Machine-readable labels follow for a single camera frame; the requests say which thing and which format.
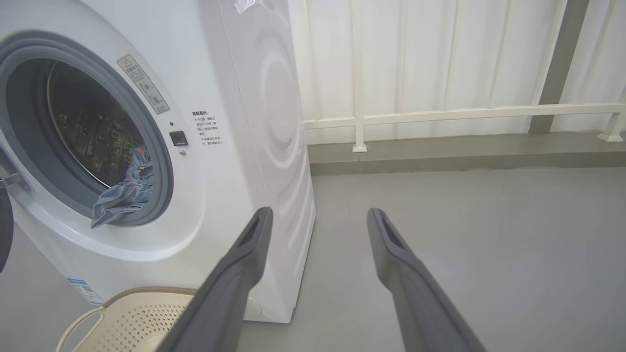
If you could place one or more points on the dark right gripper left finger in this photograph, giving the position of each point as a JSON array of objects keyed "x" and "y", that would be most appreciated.
[{"x": 230, "y": 293}]

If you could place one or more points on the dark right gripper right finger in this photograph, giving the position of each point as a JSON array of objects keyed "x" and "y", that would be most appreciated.
[{"x": 420, "y": 303}]

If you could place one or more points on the blue denim garment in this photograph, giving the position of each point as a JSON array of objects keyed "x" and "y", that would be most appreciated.
[{"x": 122, "y": 195}]

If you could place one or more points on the white front-load washing machine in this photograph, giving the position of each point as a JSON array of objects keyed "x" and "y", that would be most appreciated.
[{"x": 234, "y": 195}]

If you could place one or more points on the black door latch socket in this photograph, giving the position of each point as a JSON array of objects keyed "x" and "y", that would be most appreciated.
[{"x": 178, "y": 138}]

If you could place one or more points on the steel washing machine drum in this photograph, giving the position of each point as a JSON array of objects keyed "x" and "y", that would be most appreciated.
[{"x": 88, "y": 122}]

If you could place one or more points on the round white filter cover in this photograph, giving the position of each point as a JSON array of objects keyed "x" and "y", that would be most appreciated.
[{"x": 252, "y": 308}]

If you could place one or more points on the cream plastic laundry basket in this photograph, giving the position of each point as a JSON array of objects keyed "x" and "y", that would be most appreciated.
[{"x": 137, "y": 322}]

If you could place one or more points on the blue energy label sticker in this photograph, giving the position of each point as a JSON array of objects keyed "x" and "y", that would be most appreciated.
[{"x": 83, "y": 289}]

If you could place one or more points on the white metal railing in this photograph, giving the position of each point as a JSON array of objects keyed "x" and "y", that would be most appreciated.
[{"x": 440, "y": 115}]

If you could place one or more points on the grey warning sticker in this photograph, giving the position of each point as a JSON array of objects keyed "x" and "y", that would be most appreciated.
[{"x": 144, "y": 85}]

